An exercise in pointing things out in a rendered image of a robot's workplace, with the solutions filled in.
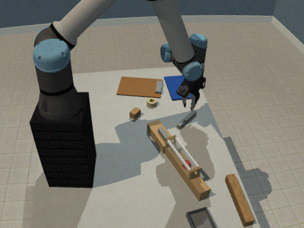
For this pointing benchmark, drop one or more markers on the brown wooden bar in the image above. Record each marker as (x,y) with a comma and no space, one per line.
(239,200)

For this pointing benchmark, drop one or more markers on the small tan wooden block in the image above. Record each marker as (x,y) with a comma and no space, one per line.
(135,113)

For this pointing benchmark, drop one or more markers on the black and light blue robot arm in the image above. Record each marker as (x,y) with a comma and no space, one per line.
(59,98)

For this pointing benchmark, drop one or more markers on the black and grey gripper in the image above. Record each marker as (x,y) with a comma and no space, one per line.
(195,91)

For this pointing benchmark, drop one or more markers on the cream ring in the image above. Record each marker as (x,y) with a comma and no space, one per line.
(151,102)

